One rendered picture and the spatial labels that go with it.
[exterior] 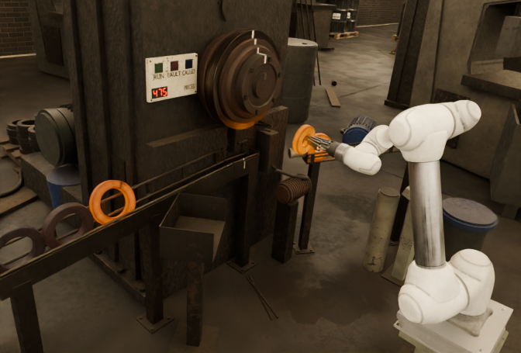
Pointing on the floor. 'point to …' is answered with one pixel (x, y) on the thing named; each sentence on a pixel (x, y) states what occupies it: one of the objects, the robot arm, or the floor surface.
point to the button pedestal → (406, 249)
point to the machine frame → (173, 134)
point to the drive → (53, 156)
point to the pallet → (19, 140)
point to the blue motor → (358, 129)
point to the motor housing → (287, 216)
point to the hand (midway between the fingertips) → (305, 136)
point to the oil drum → (298, 78)
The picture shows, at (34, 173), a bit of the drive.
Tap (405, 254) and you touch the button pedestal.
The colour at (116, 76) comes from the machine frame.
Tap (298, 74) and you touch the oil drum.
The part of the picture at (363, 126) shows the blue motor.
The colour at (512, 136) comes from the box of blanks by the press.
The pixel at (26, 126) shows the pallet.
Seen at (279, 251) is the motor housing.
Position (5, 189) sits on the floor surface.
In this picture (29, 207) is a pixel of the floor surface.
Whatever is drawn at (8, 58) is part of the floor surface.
